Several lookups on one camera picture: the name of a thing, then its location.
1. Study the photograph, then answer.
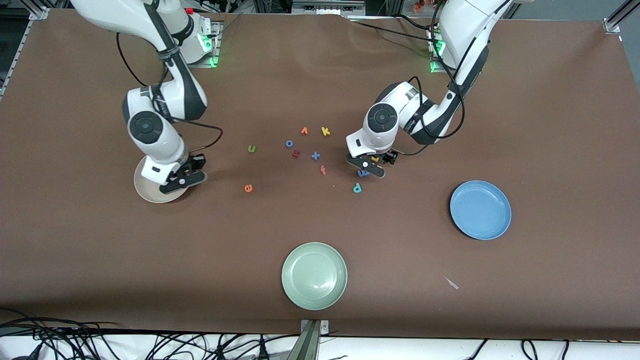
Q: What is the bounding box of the black floor cable bundle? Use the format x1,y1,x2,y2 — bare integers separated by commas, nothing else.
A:
0,310,301,360

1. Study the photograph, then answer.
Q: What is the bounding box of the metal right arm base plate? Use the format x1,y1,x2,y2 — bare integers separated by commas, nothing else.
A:
185,21,223,68

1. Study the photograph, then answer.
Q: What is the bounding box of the beige brown plate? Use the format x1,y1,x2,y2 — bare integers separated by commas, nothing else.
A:
133,156,196,204

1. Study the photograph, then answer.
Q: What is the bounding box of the grey equipment box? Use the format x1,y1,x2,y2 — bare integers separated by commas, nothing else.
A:
291,0,367,15

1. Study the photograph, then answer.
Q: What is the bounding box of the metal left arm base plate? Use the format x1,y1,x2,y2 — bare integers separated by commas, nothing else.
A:
428,27,447,74

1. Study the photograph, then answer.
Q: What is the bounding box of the green plate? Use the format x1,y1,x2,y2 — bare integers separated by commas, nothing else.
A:
281,242,348,311

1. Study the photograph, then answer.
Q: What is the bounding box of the blue plate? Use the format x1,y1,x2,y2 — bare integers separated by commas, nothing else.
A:
449,180,512,241

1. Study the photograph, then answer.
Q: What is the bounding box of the thin black base cable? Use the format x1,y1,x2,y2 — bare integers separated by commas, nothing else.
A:
207,14,241,40

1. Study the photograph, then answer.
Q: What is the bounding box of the metal table edge bracket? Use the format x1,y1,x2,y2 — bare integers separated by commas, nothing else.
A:
287,319,330,360

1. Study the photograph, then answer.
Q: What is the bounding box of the aluminium frame profile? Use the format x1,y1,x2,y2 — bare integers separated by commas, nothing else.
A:
0,7,51,98
602,0,640,34

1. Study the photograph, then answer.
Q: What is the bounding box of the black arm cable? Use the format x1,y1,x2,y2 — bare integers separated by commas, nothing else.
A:
116,30,223,153
397,0,467,157

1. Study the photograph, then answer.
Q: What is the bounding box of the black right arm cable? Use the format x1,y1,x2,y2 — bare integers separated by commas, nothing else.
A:
116,30,223,153

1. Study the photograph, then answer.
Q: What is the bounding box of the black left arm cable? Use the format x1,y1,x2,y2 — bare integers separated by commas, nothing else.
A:
397,0,467,157

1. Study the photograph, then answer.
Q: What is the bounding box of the brown table cover sheet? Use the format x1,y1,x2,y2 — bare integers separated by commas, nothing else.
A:
0,9,640,341

